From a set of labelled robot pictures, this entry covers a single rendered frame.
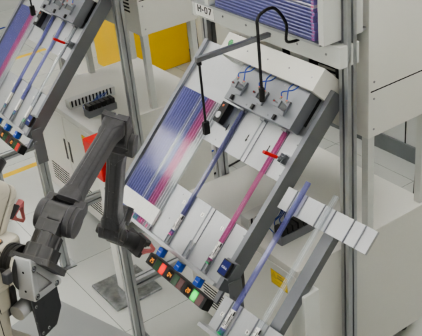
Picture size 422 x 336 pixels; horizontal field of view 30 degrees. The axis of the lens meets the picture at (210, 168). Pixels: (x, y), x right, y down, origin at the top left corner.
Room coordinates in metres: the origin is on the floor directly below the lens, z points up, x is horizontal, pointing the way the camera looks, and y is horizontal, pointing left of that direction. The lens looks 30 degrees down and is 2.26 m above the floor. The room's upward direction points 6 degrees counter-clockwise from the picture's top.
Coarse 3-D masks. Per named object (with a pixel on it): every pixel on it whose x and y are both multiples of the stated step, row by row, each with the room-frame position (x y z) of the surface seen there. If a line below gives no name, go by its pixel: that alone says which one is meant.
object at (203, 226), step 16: (176, 192) 2.37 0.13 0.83; (176, 208) 2.32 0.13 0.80; (192, 208) 2.27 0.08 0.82; (208, 208) 2.23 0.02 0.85; (160, 224) 2.31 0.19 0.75; (192, 224) 2.22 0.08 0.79; (208, 224) 2.18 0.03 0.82; (224, 224) 2.14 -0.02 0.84; (176, 240) 2.21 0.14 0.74; (192, 240) 2.17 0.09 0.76; (208, 240) 2.13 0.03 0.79; (240, 240) 2.05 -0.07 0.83; (192, 256) 2.12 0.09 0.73; (208, 256) 2.08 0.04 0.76; (224, 256) 2.04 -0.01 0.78; (208, 272) 2.04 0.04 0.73
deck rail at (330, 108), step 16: (336, 96) 2.23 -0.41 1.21; (320, 112) 2.20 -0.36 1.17; (336, 112) 2.23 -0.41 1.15; (320, 128) 2.19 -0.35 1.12; (304, 144) 2.15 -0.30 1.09; (304, 160) 2.15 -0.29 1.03; (288, 176) 2.11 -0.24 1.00; (272, 192) 2.09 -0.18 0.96; (272, 208) 2.08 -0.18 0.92; (256, 224) 2.04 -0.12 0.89; (256, 240) 2.04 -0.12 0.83; (240, 256) 2.00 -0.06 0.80; (240, 272) 2.00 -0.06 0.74; (224, 288) 1.96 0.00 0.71
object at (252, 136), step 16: (208, 48) 2.78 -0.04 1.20; (208, 64) 2.72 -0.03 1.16; (224, 64) 2.66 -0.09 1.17; (192, 80) 2.71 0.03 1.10; (208, 80) 2.66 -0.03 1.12; (224, 80) 2.60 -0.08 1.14; (208, 96) 2.60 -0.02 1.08; (224, 96) 2.54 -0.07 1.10; (224, 128) 2.44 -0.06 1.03; (240, 128) 2.39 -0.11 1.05; (256, 128) 2.34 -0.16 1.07; (272, 128) 2.30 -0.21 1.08; (304, 128) 2.21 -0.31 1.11; (240, 144) 2.34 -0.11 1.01; (256, 144) 2.29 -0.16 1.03; (272, 144) 2.25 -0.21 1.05; (288, 144) 2.20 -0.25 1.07; (240, 160) 2.29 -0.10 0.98; (256, 160) 2.24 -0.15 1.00; (272, 160) 2.20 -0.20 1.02; (272, 176) 2.15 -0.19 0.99
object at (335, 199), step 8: (336, 200) 1.86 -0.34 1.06; (328, 208) 1.85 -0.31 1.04; (328, 216) 1.84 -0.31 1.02; (320, 224) 1.83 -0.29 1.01; (312, 232) 1.82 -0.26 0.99; (312, 240) 1.80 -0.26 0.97; (304, 248) 1.80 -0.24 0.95; (304, 256) 1.78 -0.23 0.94; (296, 264) 1.77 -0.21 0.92; (288, 280) 1.75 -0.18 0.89; (280, 288) 1.74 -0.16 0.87; (280, 296) 1.73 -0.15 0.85; (272, 304) 1.72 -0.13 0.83; (272, 312) 1.71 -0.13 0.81; (264, 320) 1.69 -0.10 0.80
